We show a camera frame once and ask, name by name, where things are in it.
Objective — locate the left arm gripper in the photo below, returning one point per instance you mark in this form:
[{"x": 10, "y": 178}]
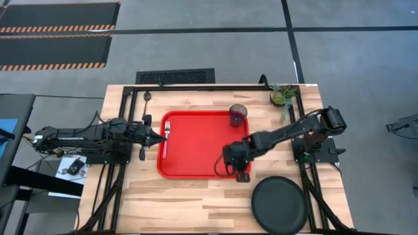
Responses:
[{"x": 143, "y": 137}]

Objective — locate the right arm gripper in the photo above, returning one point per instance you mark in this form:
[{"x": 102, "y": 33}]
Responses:
[{"x": 238, "y": 155}]

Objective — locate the clear ribbed glass cup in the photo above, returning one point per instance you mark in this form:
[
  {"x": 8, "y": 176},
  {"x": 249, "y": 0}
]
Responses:
[{"x": 237, "y": 115}]

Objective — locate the red plastic tray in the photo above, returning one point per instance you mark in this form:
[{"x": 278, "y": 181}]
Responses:
[{"x": 196, "y": 147}]

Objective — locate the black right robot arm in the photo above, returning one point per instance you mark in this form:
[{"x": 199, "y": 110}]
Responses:
[{"x": 287, "y": 130}]

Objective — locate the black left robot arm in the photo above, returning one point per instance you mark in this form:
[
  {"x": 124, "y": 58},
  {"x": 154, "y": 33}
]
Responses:
[{"x": 75, "y": 137}]

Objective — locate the dark metal spoon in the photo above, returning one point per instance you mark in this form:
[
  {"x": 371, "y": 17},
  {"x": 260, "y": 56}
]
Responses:
[{"x": 147, "y": 95}]

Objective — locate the black round plate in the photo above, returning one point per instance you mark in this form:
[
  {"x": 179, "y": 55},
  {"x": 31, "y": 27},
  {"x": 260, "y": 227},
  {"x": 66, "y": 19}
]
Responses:
[{"x": 279, "y": 205}]

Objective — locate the black perforated floor mat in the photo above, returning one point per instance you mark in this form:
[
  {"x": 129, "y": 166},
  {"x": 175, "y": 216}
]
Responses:
[{"x": 174, "y": 76}]

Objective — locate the small potted green plant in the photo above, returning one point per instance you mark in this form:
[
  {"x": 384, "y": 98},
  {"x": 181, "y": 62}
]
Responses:
[{"x": 278, "y": 97}]

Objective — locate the small black controller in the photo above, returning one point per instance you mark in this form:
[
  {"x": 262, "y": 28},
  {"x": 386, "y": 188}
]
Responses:
[{"x": 75, "y": 166}]

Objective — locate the white paper sheet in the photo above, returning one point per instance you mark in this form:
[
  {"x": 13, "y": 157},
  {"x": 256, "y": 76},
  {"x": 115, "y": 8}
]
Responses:
[{"x": 62, "y": 173}]

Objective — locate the black side bench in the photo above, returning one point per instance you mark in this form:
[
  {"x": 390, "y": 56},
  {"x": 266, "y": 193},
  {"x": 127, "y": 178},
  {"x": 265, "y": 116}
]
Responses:
[{"x": 45, "y": 182}]

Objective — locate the black hazard-striped floor mat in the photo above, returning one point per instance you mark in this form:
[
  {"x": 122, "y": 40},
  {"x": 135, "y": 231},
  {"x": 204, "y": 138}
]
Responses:
[
  {"x": 58, "y": 14},
  {"x": 52, "y": 50}
]

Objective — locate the grey side desk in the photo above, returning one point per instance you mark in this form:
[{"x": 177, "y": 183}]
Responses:
[{"x": 16, "y": 107}]

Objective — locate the blue sheet on desk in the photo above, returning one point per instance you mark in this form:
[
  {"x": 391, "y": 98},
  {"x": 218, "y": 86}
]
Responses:
[{"x": 6, "y": 130}]

